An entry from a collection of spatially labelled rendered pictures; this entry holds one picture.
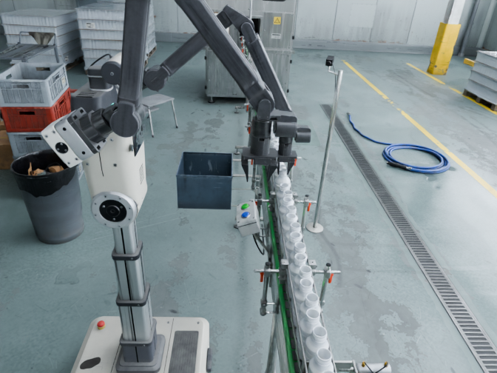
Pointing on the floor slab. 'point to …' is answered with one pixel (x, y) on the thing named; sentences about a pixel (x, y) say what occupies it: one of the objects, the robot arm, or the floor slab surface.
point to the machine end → (280, 24)
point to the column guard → (443, 48)
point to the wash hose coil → (410, 148)
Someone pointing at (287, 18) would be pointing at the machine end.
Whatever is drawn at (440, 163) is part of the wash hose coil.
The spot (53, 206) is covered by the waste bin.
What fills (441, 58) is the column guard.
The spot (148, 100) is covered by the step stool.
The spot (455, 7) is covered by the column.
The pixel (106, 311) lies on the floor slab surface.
